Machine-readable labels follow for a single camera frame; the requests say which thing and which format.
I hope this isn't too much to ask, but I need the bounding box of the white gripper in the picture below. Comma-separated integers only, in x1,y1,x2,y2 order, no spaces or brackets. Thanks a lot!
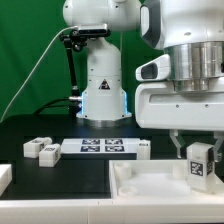
135,54,224,162

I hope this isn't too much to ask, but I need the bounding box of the white camera cable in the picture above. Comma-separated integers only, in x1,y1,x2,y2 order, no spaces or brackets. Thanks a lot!
0,25,80,123

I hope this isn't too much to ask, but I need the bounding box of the mounted camera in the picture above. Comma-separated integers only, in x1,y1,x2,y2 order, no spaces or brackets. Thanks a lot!
71,24,110,38

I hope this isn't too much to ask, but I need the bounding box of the white square tabletop part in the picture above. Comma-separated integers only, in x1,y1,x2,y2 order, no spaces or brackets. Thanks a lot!
109,160,224,201

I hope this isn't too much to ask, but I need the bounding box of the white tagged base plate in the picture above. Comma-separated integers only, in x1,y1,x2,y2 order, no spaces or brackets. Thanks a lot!
61,138,140,154

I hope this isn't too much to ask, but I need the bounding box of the black cable bundle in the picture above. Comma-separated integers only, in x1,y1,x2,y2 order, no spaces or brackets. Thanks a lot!
33,97,83,116

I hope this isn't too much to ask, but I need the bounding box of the white front fence rail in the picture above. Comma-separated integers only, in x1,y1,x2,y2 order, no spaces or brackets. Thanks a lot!
0,200,224,224

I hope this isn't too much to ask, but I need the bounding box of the white left block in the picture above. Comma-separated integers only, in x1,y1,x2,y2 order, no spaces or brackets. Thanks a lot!
0,164,12,196

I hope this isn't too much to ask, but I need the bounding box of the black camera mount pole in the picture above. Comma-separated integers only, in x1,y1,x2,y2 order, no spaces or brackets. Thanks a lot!
59,33,86,118

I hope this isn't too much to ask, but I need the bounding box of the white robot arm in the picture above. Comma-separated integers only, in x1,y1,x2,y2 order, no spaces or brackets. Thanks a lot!
63,0,224,147

